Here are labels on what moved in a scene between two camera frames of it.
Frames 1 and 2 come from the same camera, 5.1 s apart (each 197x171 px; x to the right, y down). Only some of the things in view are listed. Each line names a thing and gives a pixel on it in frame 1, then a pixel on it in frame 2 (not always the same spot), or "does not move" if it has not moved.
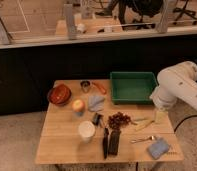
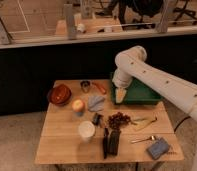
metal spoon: [143, 139] does not move
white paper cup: [86, 131] does not move
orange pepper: [101, 88] does not move
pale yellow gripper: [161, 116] → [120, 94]
